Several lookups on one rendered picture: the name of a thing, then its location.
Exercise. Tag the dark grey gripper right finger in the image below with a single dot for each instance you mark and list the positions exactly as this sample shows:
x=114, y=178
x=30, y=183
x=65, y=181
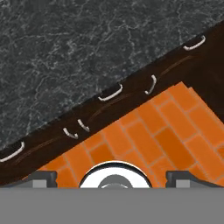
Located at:
x=178, y=177

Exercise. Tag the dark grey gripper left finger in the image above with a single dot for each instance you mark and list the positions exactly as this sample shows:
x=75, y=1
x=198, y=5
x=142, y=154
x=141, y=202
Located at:
x=43, y=178

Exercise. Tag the white and black round thing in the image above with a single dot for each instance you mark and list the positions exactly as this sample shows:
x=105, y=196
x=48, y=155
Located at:
x=91, y=179

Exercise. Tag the dark wood cupboard run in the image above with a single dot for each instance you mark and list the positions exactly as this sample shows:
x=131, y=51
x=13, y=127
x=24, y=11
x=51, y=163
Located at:
x=131, y=87

